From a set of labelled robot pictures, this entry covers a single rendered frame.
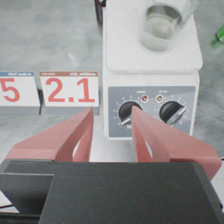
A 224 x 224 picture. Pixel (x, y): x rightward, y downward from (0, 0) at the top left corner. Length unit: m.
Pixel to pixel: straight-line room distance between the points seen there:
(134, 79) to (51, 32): 0.21
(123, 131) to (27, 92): 0.17
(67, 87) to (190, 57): 0.18
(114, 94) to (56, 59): 0.15
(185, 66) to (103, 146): 0.16
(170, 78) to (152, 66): 0.04
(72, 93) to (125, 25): 0.13
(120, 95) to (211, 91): 0.18
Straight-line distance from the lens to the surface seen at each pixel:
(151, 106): 0.22
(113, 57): 0.20
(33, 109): 0.29
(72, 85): 0.25
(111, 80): 0.21
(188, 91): 0.23
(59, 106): 0.27
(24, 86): 0.29
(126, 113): 0.21
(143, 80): 0.21
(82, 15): 0.37
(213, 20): 0.42
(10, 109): 0.31
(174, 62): 0.21
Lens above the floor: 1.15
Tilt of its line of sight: 76 degrees down
